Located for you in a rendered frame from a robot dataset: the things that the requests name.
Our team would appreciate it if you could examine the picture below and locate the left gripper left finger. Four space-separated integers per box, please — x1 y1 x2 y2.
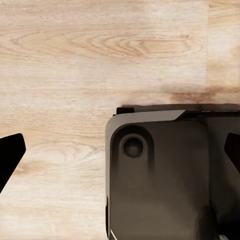
0 133 26 193

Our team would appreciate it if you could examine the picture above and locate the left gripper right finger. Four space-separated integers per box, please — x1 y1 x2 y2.
224 133 240 173

